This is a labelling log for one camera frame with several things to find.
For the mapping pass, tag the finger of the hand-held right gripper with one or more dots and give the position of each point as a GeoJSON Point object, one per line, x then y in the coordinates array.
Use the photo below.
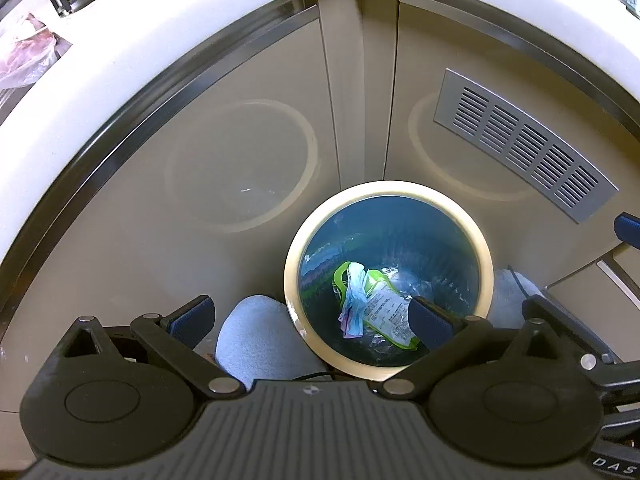
{"type": "Point", "coordinates": [565, 316]}
{"type": "Point", "coordinates": [628, 231]}

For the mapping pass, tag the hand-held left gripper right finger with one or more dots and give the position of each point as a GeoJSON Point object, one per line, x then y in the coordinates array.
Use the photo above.
{"type": "Point", "coordinates": [430, 324]}

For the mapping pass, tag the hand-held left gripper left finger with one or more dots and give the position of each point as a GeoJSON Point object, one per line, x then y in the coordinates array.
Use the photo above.
{"type": "Point", "coordinates": [192, 317]}

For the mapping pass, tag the green snack packet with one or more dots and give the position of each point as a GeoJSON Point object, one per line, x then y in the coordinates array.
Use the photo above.
{"type": "Point", "coordinates": [387, 312]}

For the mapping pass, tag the plain clear plastic bag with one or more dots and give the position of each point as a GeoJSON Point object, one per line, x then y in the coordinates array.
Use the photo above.
{"type": "Point", "coordinates": [415, 282]}

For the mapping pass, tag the blue wrapper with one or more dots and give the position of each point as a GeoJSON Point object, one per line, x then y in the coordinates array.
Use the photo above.
{"type": "Point", "coordinates": [352, 300]}

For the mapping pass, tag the cream rimmed blue bin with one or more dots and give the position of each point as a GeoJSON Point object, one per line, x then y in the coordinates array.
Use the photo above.
{"type": "Point", "coordinates": [390, 187]}

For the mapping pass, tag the grey fuzzy slipper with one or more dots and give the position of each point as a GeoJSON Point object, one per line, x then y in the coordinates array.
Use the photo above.
{"type": "Point", "coordinates": [260, 340]}
{"type": "Point", "coordinates": [510, 292]}

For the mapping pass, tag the grey cabinet vent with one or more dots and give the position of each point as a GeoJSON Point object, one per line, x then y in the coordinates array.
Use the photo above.
{"type": "Point", "coordinates": [525, 145]}

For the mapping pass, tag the beige vented cabinet door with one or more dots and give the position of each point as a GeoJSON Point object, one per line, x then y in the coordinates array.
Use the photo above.
{"type": "Point", "coordinates": [415, 85]}

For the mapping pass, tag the plastic bag of meat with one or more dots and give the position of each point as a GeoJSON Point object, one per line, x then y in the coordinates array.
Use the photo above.
{"type": "Point", "coordinates": [25, 55]}

